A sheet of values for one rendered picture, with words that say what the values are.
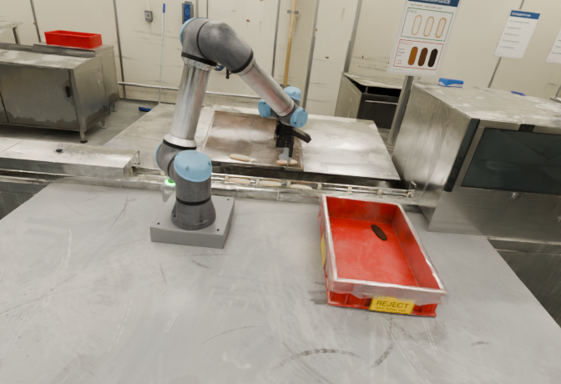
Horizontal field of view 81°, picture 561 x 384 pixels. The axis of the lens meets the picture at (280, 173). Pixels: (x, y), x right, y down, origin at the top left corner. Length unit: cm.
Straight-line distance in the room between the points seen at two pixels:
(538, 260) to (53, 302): 179
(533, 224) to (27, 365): 170
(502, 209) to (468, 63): 438
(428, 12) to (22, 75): 363
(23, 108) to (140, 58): 180
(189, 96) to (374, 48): 429
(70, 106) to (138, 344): 334
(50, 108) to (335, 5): 350
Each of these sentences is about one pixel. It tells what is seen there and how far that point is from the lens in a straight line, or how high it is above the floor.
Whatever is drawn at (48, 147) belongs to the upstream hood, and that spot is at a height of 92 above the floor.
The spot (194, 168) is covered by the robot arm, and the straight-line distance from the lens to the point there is 104.
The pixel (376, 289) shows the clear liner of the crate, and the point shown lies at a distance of 98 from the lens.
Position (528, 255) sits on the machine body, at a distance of 179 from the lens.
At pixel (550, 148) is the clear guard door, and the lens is 152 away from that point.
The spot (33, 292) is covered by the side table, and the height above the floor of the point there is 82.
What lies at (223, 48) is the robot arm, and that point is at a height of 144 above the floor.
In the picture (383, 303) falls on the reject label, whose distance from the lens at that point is 103.
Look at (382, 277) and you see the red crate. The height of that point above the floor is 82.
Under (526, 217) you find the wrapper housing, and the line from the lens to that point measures 164.
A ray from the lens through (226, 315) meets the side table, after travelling 97.
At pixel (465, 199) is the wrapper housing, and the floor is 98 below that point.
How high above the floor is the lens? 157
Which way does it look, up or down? 27 degrees down
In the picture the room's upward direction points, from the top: 7 degrees clockwise
